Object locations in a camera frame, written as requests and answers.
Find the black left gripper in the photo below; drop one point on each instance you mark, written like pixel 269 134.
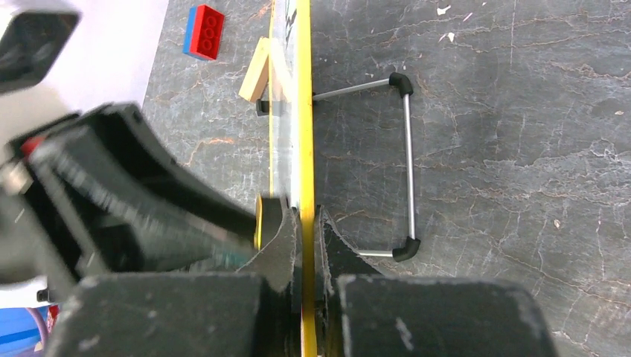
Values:
pixel 106 170

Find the orange wooden block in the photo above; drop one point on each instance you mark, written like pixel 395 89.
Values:
pixel 257 74

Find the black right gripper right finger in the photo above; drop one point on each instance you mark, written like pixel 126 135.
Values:
pixel 362 312

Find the yellow framed whiteboard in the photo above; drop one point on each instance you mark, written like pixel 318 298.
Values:
pixel 291 140

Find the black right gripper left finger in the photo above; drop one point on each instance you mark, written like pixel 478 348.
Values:
pixel 253 312

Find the blue and red block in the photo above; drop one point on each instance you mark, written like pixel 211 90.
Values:
pixel 203 32

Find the metal whiteboard stand bracket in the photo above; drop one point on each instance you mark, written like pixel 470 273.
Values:
pixel 403 84

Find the yellow whiteboard eraser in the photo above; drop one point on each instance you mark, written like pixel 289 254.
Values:
pixel 269 216

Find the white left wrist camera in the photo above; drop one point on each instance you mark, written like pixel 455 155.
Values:
pixel 33 34

